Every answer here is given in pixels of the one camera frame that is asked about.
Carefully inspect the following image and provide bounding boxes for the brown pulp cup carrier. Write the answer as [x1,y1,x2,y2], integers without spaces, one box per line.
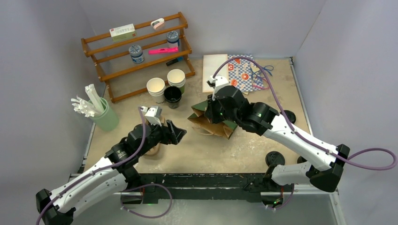
[144,115,165,157]

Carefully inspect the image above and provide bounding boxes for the black cup lid near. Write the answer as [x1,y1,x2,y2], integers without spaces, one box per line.
[265,151,286,167]

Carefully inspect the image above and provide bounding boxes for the green paper bag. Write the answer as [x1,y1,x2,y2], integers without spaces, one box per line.
[187,101,238,139]

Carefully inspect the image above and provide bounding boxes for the white paper cup stack right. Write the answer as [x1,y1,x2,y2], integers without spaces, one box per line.
[167,69,186,94]

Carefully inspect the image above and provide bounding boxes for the pink marker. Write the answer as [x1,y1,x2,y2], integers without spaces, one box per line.
[148,47,179,55]

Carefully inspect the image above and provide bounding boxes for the blue checkered paper bag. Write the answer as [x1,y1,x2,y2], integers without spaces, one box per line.
[227,54,265,94]

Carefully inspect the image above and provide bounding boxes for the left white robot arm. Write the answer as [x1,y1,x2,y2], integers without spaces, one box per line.
[36,120,187,225]

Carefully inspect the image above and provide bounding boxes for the green straw holder cup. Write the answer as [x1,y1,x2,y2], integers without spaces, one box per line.
[90,97,119,132]

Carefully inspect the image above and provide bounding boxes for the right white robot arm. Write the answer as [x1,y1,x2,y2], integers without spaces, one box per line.
[205,85,350,192]

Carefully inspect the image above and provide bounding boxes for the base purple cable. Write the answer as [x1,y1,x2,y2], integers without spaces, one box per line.
[120,182,173,219]

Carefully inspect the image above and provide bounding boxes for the black blue marker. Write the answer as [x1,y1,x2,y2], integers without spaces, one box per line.
[166,56,184,66]

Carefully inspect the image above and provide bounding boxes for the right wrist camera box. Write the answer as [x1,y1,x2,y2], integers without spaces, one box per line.
[207,75,229,95]

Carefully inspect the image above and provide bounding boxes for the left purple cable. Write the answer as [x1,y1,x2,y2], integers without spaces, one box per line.
[35,107,147,225]

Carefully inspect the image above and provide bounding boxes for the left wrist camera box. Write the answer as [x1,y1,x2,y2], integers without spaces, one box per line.
[138,106,163,126]

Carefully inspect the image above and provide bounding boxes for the blue lidded jar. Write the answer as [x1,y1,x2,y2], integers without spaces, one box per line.
[129,45,145,64]
[166,30,180,48]

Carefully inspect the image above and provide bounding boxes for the white green box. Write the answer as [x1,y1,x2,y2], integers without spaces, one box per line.
[109,23,137,42]

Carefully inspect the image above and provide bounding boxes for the blue lidded jar left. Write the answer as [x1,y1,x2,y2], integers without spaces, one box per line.
[129,45,145,64]

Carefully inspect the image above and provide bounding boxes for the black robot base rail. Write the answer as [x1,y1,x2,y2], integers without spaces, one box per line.
[127,173,294,205]

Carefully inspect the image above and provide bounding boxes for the pink white clip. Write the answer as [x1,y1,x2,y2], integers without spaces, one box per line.
[151,18,165,31]

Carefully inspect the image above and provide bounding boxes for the white paper cup stack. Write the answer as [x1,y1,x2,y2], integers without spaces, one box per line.
[167,69,186,94]
[146,77,166,104]

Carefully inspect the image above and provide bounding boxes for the white paper cup stack left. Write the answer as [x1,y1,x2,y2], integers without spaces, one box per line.
[146,77,166,104]

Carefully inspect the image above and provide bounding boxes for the white paper bag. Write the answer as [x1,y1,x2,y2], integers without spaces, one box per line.
[202,54,228,93]

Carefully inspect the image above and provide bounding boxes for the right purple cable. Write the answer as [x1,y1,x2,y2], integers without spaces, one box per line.
[213,56,398,171]

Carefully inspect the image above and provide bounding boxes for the black paper cup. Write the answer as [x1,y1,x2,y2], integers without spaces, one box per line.
[164,86,182,109]

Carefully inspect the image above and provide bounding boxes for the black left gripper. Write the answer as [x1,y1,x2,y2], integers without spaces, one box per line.
[137,118,185,157]

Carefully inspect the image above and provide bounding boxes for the black cup lid far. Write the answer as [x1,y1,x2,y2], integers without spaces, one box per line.
[281,110,297,124]

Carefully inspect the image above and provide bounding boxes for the blue lidded jar right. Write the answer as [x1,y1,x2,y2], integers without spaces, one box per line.
[166,30,180,48]

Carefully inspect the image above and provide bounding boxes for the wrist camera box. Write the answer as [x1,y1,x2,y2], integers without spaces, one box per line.
[138,106,163,126]
[207,75,229,95]

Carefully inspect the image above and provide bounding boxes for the wooden shelf rack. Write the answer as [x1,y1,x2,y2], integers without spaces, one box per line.
[81,12,195,103]

